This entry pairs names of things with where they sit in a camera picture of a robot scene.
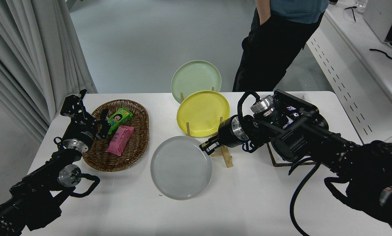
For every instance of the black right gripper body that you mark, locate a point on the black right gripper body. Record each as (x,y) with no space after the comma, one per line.
(228,134)

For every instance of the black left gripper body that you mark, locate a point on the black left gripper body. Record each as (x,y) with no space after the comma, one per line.
(81,132)

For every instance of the grey plate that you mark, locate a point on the grey plate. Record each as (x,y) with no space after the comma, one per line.
(181,168)

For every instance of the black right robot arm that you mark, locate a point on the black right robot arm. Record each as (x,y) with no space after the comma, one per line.
(313,137)

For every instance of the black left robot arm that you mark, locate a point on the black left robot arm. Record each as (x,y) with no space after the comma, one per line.
(35,193)

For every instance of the person's forearm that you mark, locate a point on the person's forearm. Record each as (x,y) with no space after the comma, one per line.
(264,11)

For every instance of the wooden plate rack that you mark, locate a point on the wooden plate rack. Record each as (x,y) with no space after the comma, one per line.
(227,159)

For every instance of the yellow plate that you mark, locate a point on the yellow plate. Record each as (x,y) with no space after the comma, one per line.
(202,113)

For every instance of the pale green plate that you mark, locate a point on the pale green plate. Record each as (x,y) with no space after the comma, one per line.
(194,77)

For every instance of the green snack pack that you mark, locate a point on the green snack pack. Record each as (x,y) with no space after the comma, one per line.
(119,118)

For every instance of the pink snack pack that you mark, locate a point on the pink snack pack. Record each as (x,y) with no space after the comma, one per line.
(120,140)

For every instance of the brown wicker basket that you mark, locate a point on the brown wicker basket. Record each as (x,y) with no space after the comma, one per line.
(135,147)

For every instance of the white tray with cork rim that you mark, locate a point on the white tray with cork rim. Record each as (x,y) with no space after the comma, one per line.
(277,159)

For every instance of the white curtain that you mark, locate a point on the white curtain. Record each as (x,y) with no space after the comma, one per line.
(35,49)

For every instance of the person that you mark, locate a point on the person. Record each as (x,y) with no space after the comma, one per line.
(274,52)

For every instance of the long white side table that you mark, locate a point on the long white side table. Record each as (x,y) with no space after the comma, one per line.
(346,75)

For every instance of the black glasses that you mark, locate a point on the black glasses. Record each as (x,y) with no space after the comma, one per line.
(353,13)

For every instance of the clear bottle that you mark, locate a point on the clear bottle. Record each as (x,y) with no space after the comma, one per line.
(362,5)

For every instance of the silver laptop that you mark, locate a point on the silver laptop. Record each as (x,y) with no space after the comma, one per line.
(377,16)

